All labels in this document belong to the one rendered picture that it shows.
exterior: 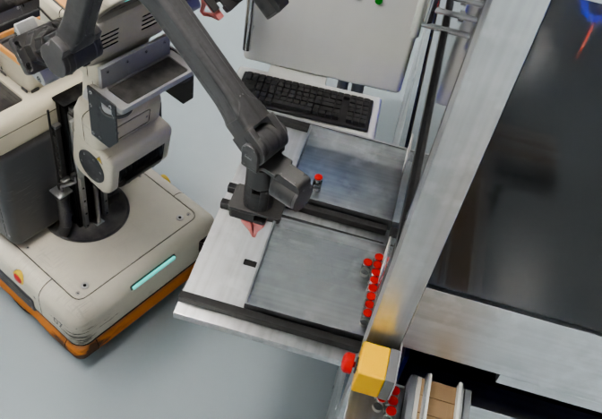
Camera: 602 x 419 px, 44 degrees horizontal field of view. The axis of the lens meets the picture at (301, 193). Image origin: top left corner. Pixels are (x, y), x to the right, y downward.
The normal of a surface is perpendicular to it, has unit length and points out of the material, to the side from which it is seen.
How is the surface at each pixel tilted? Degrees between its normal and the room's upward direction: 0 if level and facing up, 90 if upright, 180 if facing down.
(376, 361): 0
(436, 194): 90
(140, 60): 90
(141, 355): 0
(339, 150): 0
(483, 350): 90
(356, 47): 90
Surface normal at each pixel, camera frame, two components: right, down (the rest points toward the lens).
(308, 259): 0.13, -0.67
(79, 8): -0.58, 0.59
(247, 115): 0.54, -0.22
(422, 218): -0.24, 0.69
